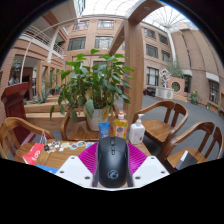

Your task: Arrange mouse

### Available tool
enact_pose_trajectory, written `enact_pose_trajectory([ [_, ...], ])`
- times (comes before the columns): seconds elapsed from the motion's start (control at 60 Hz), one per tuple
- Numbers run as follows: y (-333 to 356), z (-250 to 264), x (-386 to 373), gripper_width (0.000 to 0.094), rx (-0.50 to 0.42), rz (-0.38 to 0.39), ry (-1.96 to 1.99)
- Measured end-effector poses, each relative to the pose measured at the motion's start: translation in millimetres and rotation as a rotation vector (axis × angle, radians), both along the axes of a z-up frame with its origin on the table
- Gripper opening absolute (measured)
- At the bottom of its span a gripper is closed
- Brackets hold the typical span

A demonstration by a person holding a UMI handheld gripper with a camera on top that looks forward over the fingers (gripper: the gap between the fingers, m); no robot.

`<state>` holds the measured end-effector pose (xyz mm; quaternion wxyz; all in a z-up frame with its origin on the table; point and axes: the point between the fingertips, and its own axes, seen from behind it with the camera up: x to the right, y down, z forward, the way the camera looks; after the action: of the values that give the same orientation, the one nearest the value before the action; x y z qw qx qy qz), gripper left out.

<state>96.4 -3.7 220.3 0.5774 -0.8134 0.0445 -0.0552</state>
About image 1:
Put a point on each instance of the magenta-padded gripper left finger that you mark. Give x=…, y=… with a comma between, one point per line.
x=73, y=170

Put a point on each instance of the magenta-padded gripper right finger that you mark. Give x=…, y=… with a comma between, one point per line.
x=151, y=170

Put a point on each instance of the black computer mouse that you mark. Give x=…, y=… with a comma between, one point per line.
x=113, y=163

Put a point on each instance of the blue cartoon mouse pad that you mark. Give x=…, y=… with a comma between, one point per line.
x=48, y=169

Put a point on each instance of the blue cartoon sticker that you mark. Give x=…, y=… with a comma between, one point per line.
x=90, y=145

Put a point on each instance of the black key fob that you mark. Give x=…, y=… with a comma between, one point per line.
x=46, y=147

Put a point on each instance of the black box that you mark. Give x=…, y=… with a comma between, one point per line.
x=186, y=160

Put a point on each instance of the wooden armchair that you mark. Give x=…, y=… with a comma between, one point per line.
x=75, y=133
x=156, y=128
x=196, y=128
x=13, y=123

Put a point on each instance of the white pump bottle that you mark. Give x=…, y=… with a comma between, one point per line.
x=136, y=133

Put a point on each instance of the red shopping bag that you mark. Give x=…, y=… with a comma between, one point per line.
x=33, y=153

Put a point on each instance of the blue squeeze tube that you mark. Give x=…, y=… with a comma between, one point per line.
x=104, y=130

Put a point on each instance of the orange dish soap bottle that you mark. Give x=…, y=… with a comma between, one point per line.
x=120, y=128

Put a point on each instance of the spiky green agave plant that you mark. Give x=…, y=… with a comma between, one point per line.
x=40, y=97

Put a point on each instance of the dark red wooden podium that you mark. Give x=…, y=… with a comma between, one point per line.
x=15, y=103

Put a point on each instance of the green plant in white pot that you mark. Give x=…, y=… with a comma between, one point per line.
x=95, y=83

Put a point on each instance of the white sculpture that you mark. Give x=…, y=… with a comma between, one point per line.
x=165, y=78

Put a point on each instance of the dark bust statue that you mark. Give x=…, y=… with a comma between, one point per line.
x=15, y=75

